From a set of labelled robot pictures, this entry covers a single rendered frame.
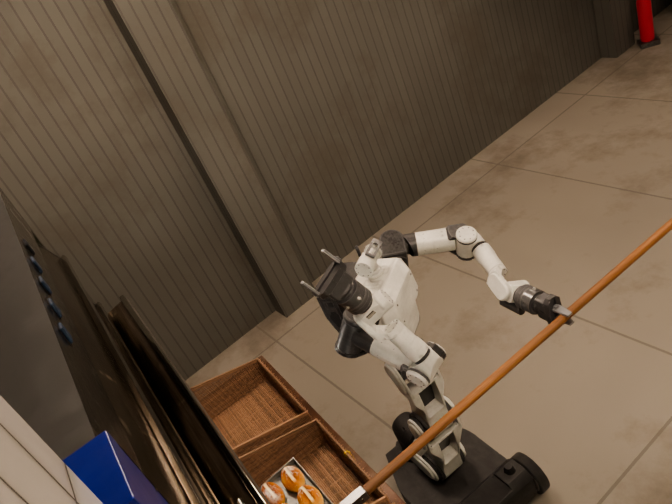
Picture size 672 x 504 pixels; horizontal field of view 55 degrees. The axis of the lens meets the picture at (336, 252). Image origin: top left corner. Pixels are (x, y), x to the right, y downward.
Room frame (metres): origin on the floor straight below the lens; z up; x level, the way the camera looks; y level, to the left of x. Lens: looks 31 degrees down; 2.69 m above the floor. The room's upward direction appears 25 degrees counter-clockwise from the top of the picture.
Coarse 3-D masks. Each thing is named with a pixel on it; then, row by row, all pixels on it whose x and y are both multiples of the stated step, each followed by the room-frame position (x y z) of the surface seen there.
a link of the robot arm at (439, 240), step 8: (456, 224) 2.01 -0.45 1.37; (464, 224) 2.00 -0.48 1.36; (416, 232) 2.06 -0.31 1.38; (424, 232) 2.04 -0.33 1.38; (432, 232) 2.03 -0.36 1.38; (440, 232) 2.01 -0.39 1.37; (448, 232) 1.99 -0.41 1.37; (456, 232) 1.97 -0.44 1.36; (464, 232) 1.96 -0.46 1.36; (472, 232) 1.95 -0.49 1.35; (416, 240) 2.02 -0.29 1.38; (424, 240) 2.01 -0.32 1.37; (432, 240) 2.00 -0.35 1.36; (440, 240) 1.99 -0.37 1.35; (448, 240) 1.98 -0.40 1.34; (464, 240) 1.93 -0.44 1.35; (472, 240) 1.92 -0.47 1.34; (424, 248) 2.00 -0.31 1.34; (432, 248) 1.99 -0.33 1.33; (440, 248) 1.99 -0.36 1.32; (448, 248) 1.98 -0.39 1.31
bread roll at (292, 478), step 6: (288, 468) 1.39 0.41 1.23; (294, 468) 1.39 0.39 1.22; (282, 474) 1.38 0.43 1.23; (288, 474) 1.37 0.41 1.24; (294, 474) 1.36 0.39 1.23; (300, 474) 1.36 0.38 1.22; (282, 480) 1.37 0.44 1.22; (288, 480) 1.35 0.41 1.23; (294, 480) 1.34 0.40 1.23; (300, 480) 1.34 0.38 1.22; (288, 486) 1.34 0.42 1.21; (294, 486) 1.33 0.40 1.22; (300, 486) 1.33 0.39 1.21; (294, 492) 1.33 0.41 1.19
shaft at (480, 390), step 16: (656, 240) 1.67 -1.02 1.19; (640, 256) 1.64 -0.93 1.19; (592, 288) 1.57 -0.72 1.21; (576, 304) 1.54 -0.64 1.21; (560, 320) 1.50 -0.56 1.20; (544, 336) 1.47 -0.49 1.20; (528, 352) 1.44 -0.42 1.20; (512, 368) 1.42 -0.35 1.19; (480, 384) 1.40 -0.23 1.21; (464, 400) 1.36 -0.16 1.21; (448, 416) 1.33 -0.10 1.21; (432, 432) 1.31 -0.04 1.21; (416, 448) 1.28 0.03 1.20; (400, 464) 1.26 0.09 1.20; (384, 480) 1.23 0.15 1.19
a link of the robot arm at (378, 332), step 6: (354, 318) 1.55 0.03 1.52; (360, 318) 1.54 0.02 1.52; (360, 324) 1.53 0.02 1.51; (366, 324) 1.53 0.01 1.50; (390, 324) 1.56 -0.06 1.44; (396, 324) 1.52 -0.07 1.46; (402, 324) 1.53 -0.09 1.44; (366, 330) 1.52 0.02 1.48; (372, 330) 1.52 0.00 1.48; (378, 330) 1.53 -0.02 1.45; (384, 330) 1.55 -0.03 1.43; (390, 330) 1.52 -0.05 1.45; (396, 330) 1.50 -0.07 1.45; (372, 336) 1.52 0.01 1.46; (378, 336) 1.51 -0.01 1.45; (384, 336) 1.51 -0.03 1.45; (390, 336) 1.50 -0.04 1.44; (396, 336) 1.50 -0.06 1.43
